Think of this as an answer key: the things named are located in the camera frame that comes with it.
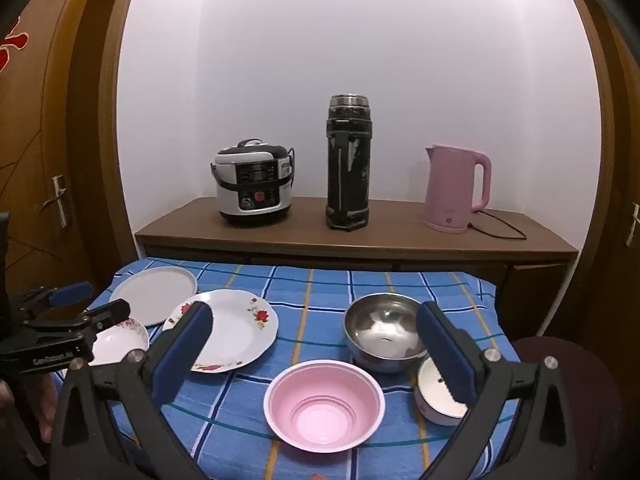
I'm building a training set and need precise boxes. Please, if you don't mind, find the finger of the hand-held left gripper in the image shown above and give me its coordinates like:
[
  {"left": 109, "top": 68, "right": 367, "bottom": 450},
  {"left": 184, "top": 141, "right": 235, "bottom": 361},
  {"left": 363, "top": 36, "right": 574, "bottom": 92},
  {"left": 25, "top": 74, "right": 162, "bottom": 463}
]
[
  {"left": 19, "top": 281, "right": 94, "bottom": 313},
  {"left": 20, "top": 299, "right": 132, "bottom": 343}
]

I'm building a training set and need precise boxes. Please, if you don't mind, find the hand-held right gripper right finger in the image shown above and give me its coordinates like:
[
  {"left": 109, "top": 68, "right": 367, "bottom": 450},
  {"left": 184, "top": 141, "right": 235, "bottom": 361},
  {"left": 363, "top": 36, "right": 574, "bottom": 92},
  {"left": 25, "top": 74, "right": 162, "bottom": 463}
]
[{"left": 416, "top": 301, "right": 593, "bottom": 480}]

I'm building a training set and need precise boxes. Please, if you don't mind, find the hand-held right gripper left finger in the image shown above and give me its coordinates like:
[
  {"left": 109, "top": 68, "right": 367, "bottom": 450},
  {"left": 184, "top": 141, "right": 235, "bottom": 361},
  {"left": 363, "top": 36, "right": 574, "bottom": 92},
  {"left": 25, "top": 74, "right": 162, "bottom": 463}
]
[{"left": 47, "top": 301, "right": 215, "bottom": 480}]

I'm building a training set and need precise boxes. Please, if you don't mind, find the small white pink-flower bowl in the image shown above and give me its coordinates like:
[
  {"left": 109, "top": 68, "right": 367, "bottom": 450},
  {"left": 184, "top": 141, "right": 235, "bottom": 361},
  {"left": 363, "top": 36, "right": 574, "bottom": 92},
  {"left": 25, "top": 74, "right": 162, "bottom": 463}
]
[{"left": 87, "top": 316, "right": 150, "bottom": 367}]

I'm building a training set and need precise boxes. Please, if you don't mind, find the white enamel bowl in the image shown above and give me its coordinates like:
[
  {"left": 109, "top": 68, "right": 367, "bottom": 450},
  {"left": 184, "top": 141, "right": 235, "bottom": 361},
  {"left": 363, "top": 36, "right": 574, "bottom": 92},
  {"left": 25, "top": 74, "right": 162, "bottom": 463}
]
[{"left": 415, "top": 355, "right": 471, "bottom": 426}]

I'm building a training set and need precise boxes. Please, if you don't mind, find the white bowl red rim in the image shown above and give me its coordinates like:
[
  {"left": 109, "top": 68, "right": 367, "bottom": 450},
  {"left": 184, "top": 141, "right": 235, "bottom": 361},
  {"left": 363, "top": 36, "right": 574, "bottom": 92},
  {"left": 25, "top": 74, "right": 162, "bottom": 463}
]
[{"left": 109, "top": 266, "right": 199, "bottom": 327}]

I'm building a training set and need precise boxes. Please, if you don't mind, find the white red-flower plate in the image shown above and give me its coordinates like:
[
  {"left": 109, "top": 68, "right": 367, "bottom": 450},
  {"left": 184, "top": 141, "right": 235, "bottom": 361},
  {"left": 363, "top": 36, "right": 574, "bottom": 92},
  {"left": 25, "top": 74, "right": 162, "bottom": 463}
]
[{"left": 162, "top": 289, "right": 279, "bottom": 374}]

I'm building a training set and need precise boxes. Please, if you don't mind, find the stainless steel bowl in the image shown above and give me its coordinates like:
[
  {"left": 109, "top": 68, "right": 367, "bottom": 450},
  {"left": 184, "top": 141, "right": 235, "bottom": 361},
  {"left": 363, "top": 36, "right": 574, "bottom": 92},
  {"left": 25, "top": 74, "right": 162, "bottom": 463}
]
[{"left": 343, "top": 293, "right": 431, "bottom": 374}]

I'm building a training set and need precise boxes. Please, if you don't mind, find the pink plastic bowl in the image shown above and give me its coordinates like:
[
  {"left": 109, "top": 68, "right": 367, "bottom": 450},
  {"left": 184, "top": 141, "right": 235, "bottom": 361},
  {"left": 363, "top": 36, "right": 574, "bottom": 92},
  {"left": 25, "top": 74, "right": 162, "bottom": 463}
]
[{"left": 263, "top": 360, "right": 386, "bottom": 452}]

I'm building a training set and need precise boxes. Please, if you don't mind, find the person's left hand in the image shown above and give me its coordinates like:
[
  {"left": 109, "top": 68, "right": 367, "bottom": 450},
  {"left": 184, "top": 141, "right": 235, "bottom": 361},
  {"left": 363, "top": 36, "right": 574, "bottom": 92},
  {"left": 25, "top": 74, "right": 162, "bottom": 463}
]
[{"left": 25, "top": 372, "right": 63, "bottom": 443}]

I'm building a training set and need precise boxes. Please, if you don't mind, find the brown wooden cabinet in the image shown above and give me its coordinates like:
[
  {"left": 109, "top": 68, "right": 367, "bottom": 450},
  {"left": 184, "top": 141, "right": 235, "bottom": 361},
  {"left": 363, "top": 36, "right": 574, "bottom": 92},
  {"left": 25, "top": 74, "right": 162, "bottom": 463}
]
[{"left": 134, "top": 196, "right": 580, "bottom": 341}]

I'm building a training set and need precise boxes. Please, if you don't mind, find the dark red stool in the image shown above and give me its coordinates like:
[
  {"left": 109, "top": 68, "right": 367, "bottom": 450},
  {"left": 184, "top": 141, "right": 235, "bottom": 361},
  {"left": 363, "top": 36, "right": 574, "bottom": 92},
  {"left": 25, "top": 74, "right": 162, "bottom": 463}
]
[{"left": 510, "top": 337, "right": 623, "bottom": 480}]

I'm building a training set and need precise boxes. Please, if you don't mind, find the blue plaid tablecloth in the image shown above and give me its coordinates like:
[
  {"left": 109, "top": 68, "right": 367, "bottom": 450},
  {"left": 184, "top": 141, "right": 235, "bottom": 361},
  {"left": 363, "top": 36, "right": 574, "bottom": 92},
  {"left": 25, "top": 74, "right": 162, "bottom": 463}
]
[{"left": 87, "top": 257, "right": 521, "bottom": 480}]

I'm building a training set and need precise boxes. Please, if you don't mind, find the brown wooden door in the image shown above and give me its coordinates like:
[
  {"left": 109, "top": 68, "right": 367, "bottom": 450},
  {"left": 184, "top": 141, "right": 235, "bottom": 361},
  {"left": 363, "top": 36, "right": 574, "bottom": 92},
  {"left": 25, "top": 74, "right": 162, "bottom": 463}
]
[
  {"left": 552, "top": 0, "right": 640, "bottom": 361},
  {"left": 0, "top": 0, "right": 131, "bottom": 311}
]

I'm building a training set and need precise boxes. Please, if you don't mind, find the pink electric kettle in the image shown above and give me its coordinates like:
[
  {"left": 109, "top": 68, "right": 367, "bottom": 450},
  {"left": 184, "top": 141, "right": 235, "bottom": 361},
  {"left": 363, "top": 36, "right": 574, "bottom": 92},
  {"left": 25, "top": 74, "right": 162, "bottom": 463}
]
[{"left": 418, "top": 143, "right": 493, "bottom": 234}]

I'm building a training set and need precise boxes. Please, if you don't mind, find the white and black rice cooker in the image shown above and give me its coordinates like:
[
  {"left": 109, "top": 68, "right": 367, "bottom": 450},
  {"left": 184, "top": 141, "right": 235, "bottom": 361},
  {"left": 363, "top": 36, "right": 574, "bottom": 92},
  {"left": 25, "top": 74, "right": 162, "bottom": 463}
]
[{"left": 215, "top": 139, "right": 296, "bottom": 227}]

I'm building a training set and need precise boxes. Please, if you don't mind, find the black thermos flask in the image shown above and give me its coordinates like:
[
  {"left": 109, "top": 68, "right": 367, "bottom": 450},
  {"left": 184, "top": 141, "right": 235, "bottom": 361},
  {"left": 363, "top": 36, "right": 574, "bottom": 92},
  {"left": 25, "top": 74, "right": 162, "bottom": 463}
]
[{"left": 326, "top": 93, "right": 373, "bottom": 231}]

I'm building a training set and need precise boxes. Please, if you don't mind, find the red door decoration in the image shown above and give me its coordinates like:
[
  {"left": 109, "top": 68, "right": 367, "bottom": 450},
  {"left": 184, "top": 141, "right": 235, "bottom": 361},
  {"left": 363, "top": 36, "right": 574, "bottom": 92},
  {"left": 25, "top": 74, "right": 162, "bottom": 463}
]
[{"left": 0, "top": 17, "right": 30, "bottom": 73}]

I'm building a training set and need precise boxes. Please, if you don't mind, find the silver door handle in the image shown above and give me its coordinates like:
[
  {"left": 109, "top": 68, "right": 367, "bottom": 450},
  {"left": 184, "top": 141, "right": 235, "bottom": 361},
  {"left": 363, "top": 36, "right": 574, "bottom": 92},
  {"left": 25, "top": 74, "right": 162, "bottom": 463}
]
[
  {"left": 625, "top": 202, "right": 640, "bottom": 247},
  {"left": 40, "top": 175, "right": 68, "bottom": 228}
]

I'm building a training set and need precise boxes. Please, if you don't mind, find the black kettle cable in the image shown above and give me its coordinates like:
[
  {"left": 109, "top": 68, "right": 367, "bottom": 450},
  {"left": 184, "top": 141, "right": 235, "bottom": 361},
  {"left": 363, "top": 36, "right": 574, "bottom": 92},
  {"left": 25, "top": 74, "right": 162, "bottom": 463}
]
[{"left": 467, "top": 209, "right": 528, "bottom": 242}]

